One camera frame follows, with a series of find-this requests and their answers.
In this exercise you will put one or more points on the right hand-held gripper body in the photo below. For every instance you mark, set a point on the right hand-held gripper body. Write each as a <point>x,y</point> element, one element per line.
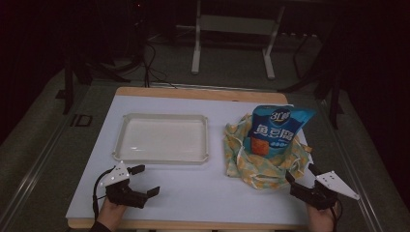
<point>319,195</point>

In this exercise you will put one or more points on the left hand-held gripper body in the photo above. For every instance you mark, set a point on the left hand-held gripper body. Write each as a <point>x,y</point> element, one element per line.
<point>121,193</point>

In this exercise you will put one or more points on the person's left hand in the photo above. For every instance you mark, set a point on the person's left hand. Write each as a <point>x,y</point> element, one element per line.
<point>111,213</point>

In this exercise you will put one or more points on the person's right hand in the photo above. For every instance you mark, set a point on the person's right hand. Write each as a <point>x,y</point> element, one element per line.
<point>320,219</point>

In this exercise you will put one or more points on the yellow green patterned cloth bag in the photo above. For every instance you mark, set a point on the yellow green patterned cloth bag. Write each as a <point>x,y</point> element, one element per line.
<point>254,170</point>

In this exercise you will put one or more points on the white plastic tray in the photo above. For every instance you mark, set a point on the white plastic tray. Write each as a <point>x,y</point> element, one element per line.
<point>162,138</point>

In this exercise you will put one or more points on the white table mat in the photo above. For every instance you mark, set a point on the white table mat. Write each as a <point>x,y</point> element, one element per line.
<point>193,193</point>

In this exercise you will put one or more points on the blue snack bag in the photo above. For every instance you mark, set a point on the blue snack bag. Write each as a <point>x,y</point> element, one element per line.
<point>277,129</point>

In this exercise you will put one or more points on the white metal stand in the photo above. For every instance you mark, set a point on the white metal stand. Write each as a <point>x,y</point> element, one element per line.
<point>196,48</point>

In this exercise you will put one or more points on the black floor socket frame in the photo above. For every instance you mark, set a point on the black floor socket frame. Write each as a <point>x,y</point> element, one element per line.
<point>72,120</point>

